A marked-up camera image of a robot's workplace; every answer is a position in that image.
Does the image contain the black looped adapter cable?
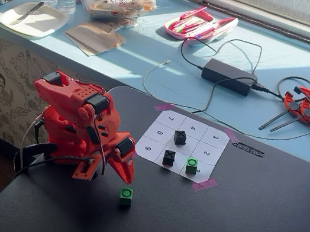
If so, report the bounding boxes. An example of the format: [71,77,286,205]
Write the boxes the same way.
[177,30,264,80]

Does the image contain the window frame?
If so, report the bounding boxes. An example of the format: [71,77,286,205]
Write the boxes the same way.
[138,0,310,54]

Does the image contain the black table clamp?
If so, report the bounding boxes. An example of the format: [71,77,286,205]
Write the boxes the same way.
[11,136,59,180]

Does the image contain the brown napkin stack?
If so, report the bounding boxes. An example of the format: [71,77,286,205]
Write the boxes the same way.
[60,15,129,63]

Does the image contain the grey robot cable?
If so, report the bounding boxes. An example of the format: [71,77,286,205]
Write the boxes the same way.
[18,111,45,162]

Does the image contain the thin grey cable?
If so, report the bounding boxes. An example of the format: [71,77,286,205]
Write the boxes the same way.
[103,79,310,147]

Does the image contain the white numbered grid paper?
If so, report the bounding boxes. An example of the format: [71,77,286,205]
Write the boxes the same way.
[130,104,233,188]

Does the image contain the black power cord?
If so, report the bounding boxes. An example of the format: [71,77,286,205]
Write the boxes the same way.
[247,68,310,132]

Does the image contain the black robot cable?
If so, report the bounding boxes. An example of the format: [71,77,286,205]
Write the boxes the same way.
[14,144,97,188]

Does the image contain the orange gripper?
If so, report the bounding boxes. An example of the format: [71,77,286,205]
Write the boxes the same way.
[101,128,143,185]

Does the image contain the pink white pen case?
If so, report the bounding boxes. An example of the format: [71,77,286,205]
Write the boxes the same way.
[161,0,240,54]

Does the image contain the white charging cable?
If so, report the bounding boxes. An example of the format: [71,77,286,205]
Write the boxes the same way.
[140,55,172,99]

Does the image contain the green cube with O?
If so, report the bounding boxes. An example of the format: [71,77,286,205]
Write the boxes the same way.
[117,186,134,208]
[183,157,199,176]

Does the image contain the black perforated strip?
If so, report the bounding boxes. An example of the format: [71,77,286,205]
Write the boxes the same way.
[231,141,267,159]

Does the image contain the black adapter output cable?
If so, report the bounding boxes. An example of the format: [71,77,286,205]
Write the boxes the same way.
[191,69,255,123]

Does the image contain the black power adapter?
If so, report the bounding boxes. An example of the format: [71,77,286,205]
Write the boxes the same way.
[199,56,260,98]

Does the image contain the pink tape piece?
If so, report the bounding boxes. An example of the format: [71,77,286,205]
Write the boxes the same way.
[221,127,243,145]
[190,175,220,196]
[153,102,175,114]

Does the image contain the black cube with X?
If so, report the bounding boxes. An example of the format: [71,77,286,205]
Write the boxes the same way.
[172,128,188,147]
[162,149,177,167]

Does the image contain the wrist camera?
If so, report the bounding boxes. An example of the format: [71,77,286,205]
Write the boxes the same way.
[71,152,104,184]

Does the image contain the white square plate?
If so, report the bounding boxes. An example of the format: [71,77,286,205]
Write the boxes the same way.
[0,0,72,44]

